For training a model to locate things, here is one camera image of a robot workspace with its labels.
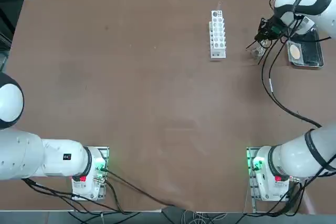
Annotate white cable bundle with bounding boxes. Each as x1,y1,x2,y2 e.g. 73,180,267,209
181,209,227,224

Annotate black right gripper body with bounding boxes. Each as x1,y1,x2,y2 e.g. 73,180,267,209
267,19,286,39

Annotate black left arm base cable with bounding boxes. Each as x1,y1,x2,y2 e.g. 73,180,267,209
22,167,184,214

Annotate black right arm base cables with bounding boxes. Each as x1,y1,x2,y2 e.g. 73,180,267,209
266,176,312,217

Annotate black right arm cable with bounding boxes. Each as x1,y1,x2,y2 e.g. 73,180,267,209
258,0,331,128

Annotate glass alcohol lamp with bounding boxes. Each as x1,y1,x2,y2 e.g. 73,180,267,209
250,45,266,59

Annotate white test tube rack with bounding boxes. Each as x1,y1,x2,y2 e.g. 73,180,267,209
208,10,227,59

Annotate steel tray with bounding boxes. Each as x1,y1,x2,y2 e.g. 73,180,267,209
286,28,325,69

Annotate black iron tripod stand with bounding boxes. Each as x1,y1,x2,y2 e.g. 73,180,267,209
245,34,276,66

